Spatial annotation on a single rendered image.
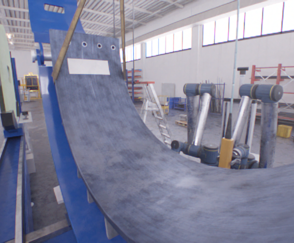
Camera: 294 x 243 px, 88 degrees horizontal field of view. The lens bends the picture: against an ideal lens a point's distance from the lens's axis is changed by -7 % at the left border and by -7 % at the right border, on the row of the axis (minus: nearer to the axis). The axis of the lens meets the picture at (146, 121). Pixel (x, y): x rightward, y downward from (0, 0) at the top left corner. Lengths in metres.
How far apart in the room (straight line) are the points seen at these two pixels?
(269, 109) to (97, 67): 1.65
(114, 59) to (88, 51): 0.27
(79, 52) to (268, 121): 1.86
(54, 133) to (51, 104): 0.29
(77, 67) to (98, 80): 0.22
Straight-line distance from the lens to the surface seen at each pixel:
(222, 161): 1.46
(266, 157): 1.95
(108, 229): 0.90
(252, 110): 2.31
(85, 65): 1.72
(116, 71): 1.81
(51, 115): 1.78
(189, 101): 2.14
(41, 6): 3.35
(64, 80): 1.61
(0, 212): 2.43
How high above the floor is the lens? 1.90
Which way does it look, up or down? 13 degrees down
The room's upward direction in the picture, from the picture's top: straight up
